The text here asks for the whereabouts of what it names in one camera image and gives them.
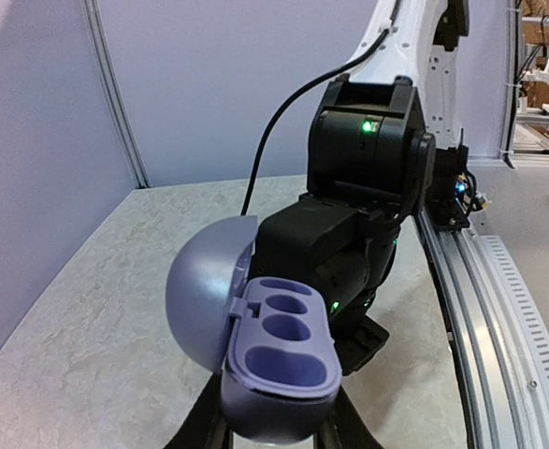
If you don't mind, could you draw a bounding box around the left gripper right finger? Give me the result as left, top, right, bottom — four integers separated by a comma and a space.
318, 387, 383, 449

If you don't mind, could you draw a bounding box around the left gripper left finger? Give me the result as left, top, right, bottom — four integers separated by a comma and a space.
164, 374, 232, 449

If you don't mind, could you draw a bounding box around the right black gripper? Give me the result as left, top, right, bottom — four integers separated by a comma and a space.
328, 289, 390, 376

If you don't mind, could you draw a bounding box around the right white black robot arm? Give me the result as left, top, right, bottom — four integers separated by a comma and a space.
250, 1, 470, 374

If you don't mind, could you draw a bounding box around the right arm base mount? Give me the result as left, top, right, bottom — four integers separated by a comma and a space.
426, 144, 487, 232

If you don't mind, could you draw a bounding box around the left aluminium frame post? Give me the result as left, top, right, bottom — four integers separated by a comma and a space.
81, 0, 151, 189

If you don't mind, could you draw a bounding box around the purple earbud charging case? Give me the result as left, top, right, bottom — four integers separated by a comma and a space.
166, 216, 341, 445

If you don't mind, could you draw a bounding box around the aluminium frame post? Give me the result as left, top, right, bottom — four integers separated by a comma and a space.
81, 0, 151, 189
498, 1, 522, 169

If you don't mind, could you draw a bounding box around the aluminium front rail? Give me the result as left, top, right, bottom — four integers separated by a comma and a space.
416, 213, 549, 448

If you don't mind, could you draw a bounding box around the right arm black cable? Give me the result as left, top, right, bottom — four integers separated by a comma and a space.
239, 0, 404, 217

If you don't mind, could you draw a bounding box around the right aluminium frame post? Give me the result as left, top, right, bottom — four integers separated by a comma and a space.
498, 1, 522, 169

